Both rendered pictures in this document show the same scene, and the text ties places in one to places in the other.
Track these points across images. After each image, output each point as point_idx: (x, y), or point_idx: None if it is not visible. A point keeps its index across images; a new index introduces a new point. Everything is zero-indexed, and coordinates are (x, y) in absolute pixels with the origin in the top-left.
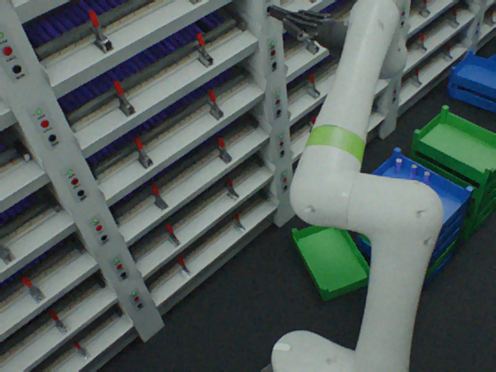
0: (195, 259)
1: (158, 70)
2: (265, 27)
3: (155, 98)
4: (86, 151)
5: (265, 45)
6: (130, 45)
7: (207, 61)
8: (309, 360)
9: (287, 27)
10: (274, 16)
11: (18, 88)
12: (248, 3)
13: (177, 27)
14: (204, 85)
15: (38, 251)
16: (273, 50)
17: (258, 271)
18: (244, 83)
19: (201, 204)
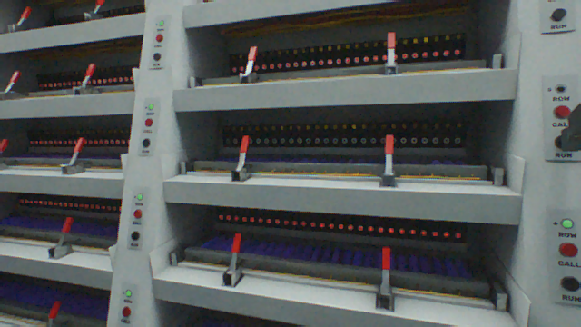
0: None
1: (319, 171)
2: (546, 176)
3: (277, 183)
4: (168, 190)
5: (541, 219)
6: (269, 86)
7: (382, 173)
8: None
9: (574, 117)
10: (567, 145)
11: (150, 75)
12: (512, 129)
13: (345, 98)
14: (403, 264)
15: (73, 274)
16: (569, 242)
17: None
18: (483, 302)
19: None
